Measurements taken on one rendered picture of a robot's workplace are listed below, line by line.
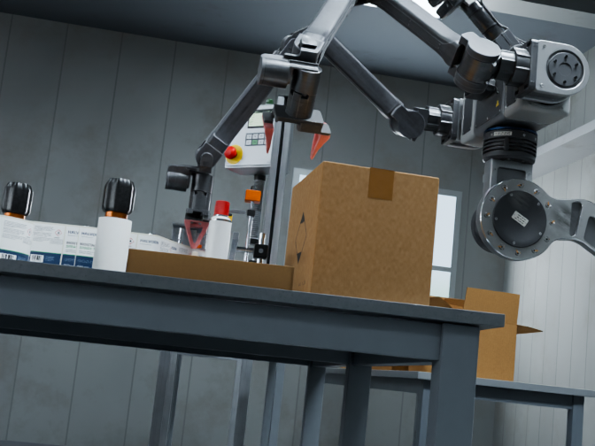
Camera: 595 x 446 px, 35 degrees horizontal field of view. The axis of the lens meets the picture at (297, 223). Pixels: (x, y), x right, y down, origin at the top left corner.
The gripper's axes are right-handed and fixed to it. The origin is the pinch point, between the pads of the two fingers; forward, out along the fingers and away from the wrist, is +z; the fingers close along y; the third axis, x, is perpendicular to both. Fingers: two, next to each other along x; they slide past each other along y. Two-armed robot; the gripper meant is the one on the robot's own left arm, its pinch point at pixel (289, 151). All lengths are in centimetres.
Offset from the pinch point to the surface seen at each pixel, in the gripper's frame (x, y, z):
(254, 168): -63, -3, 37
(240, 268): 57, 15, -6
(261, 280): 59, 12, -5
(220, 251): -1.6, 10.4, 28.1
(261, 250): 13.2, 4.0, 17.4
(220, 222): -5.8, 11.1, 22.9
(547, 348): -308, -266, 269
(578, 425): -105, -168, 160
